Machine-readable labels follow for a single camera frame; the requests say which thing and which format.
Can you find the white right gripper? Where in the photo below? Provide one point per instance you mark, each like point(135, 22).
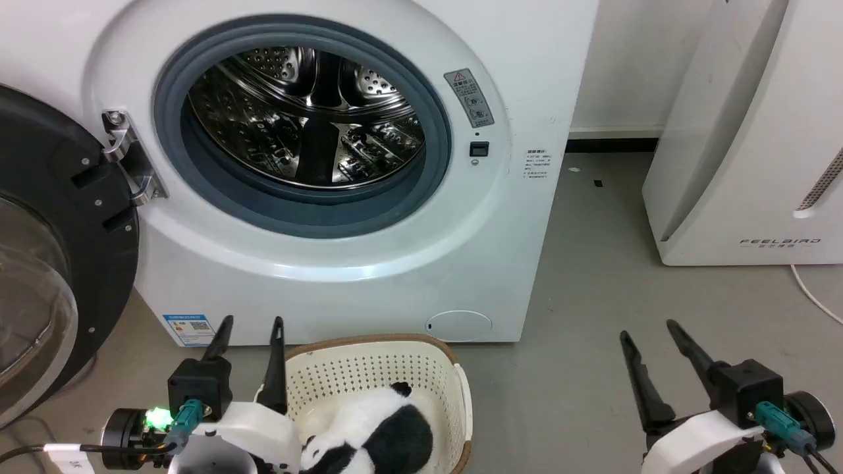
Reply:
point(705, 444)

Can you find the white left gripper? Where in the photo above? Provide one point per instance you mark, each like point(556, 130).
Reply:
point(250, 434)

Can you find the black and white plush panda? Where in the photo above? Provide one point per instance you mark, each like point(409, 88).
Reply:
point(385, 431)

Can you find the black washing machine door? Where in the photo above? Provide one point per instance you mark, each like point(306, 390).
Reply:
point(59, 217)

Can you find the metal washing machine door hinge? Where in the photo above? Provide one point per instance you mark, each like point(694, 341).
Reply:
point(128, 155)

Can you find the stainless steel washing machine drum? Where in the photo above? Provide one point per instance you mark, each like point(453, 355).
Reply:
point(290, 112)

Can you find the blue energy label sticker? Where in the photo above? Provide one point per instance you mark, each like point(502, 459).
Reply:
point(189, 328)

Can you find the white perforated laundry basket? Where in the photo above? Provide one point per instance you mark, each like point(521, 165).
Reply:
point(369, 375)

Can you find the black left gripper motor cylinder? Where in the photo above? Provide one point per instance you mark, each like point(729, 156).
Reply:
point(128, 434)

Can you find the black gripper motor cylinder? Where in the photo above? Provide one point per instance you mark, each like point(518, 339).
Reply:
point(811, 418)
point(128, 434)

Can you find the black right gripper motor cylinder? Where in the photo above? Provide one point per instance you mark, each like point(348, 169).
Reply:
point(811, 418)

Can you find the white front-load washing machine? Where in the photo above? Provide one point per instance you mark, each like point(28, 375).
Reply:
point(408, 263)

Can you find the oval drain filter cover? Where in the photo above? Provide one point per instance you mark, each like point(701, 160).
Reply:
point(458, 325)

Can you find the black baseboard strip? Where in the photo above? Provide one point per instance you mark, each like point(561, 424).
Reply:
point(612, 145)

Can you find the white air purifier appliance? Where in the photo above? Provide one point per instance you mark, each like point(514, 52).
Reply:
point(744, 145)

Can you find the small printed text label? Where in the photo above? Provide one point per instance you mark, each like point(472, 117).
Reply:
point(537, 164)

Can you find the black door latch slot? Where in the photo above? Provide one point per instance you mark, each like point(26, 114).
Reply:
point(479, 149)

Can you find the grey rubber door gasket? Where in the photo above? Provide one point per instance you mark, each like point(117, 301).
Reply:
point(431, 118)

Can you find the grey warning sticker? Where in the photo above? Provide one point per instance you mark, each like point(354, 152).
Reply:
point(469, 97)

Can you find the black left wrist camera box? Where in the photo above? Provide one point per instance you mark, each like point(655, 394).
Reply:
point(199, 388)

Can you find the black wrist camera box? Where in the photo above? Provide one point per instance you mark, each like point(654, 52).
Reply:
point(199, 388)
point(747, 392)

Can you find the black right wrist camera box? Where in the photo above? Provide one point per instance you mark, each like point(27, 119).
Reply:
point(747, 392)

